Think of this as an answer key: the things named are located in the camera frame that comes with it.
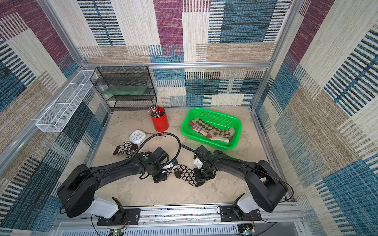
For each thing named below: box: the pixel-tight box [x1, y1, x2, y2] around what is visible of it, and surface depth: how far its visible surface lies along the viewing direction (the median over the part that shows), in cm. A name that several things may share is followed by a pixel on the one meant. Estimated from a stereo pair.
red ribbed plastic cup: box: [150, 111, 169, 133], surface depth 109 cm
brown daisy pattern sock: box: [165, 164, 198, 187], surface depth 89 cm
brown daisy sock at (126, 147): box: [112, 141, 138, 159], surface depth 98 cm
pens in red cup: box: [148, 104, 167, 118], surface depth 101 cm
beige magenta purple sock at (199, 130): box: [189, 120, 213, 139], surface depth 106 cm
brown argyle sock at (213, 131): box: [190, 118, 235, 142], surface depth 103 cm
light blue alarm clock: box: [128, 129, 147, 146], surface depth 104 cm
